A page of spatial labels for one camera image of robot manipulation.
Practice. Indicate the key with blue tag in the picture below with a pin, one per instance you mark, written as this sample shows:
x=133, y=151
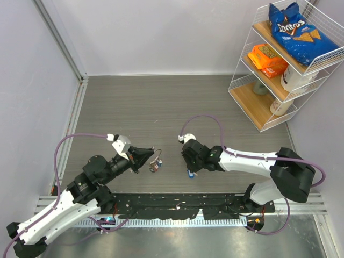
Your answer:
x=191, y=174

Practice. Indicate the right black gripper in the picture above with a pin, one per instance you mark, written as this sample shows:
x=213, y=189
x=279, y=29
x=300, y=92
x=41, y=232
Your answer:
x=191, y=167

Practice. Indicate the white slotted cable duct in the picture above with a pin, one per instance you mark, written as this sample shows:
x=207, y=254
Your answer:
x=198, y=221

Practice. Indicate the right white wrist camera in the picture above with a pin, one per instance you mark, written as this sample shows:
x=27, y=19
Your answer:
x=185, y=138

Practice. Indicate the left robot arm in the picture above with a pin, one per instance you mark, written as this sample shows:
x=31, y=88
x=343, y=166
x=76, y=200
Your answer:
x=85, y=196

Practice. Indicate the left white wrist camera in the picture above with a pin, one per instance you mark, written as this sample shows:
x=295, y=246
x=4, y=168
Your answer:
x=120, y=143

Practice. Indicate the cream bottle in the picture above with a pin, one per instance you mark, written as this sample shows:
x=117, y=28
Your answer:
x=278, y=108

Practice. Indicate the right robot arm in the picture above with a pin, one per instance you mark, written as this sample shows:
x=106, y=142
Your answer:
x=287, y=175

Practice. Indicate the grey cup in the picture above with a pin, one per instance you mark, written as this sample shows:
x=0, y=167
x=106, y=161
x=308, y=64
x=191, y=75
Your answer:
x=259, y=88

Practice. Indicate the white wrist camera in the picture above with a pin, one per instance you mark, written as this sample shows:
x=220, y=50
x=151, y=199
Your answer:
x=120, y=143
x=185, y=138

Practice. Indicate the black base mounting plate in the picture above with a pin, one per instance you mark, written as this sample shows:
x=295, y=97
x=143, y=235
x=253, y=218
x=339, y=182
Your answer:
x=181, y=206

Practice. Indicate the large metal keyring with keys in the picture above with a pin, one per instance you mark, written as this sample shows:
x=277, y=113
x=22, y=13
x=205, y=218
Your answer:
x=156, y=163

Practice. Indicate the white wire shelf rack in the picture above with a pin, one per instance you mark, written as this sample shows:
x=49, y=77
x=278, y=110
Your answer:
x=257, y=107

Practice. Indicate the aluminium frame rail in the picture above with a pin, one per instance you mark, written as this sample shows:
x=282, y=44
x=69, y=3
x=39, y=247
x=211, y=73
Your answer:
x=53, y=90

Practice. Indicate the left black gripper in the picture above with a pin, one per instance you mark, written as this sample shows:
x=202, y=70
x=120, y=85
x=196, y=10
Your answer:
x=138, y=157

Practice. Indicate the white plastic jug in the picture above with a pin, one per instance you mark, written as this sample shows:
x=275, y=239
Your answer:
x=291, y=80

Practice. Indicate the blue Doritos chip bag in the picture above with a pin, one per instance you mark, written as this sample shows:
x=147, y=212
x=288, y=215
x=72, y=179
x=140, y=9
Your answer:
x=303, y=41

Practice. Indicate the orange snack box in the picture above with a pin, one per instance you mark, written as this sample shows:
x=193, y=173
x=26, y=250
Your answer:
x=267, y=60

